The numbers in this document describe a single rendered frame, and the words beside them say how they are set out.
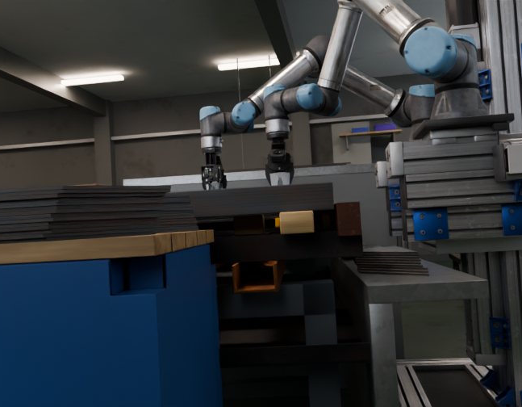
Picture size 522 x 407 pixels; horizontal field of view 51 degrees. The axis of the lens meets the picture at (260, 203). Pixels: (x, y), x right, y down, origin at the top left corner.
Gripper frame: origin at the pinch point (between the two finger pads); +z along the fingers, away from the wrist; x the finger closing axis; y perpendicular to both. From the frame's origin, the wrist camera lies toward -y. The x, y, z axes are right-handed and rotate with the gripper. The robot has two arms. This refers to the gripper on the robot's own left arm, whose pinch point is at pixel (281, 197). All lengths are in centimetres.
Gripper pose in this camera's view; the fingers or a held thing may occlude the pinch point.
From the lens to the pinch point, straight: 169.2
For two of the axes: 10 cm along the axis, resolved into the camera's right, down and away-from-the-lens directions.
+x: -10.0, 0.6, 0.7
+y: 0.7, 0.4, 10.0
